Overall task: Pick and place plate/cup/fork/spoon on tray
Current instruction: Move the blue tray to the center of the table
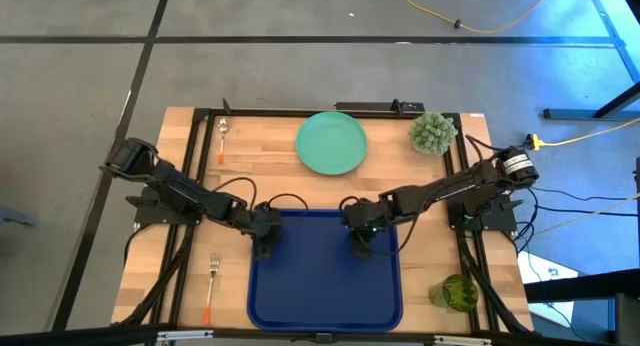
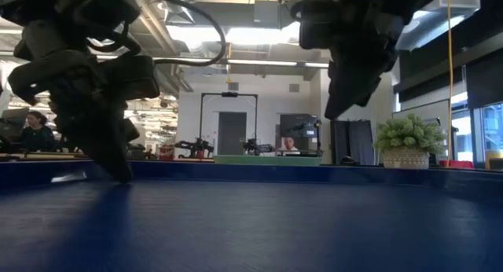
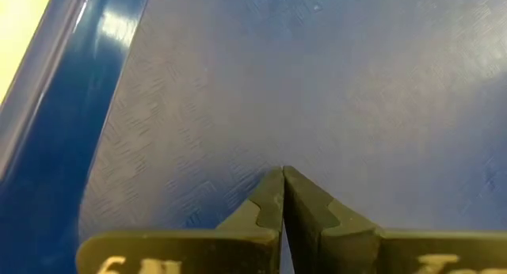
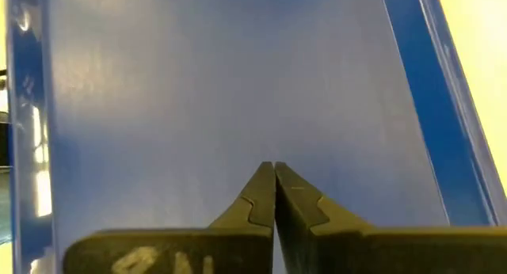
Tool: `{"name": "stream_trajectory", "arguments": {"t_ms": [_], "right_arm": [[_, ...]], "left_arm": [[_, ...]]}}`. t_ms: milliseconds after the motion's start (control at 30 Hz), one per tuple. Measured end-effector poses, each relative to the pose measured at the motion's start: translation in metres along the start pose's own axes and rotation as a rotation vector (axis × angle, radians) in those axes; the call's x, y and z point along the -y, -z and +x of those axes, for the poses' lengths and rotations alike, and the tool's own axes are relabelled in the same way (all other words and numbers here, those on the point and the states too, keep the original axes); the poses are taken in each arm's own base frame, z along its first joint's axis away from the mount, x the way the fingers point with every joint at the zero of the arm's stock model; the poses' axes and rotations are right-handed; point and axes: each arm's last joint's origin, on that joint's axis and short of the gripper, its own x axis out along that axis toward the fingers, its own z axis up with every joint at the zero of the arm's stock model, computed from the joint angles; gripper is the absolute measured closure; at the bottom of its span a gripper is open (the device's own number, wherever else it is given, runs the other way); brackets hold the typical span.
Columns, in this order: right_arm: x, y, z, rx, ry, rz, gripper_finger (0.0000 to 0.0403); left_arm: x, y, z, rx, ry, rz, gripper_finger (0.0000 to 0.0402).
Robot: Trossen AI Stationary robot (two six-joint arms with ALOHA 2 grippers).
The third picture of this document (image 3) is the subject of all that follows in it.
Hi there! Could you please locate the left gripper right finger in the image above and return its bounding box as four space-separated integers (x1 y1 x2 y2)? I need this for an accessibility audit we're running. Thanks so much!
283 166 507 274

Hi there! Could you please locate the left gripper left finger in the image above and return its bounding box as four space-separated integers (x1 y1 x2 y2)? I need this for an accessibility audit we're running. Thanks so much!
76 166 286 274

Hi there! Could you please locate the blue plastic tray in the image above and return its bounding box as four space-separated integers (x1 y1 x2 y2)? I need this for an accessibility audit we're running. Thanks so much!
0 0 507 274

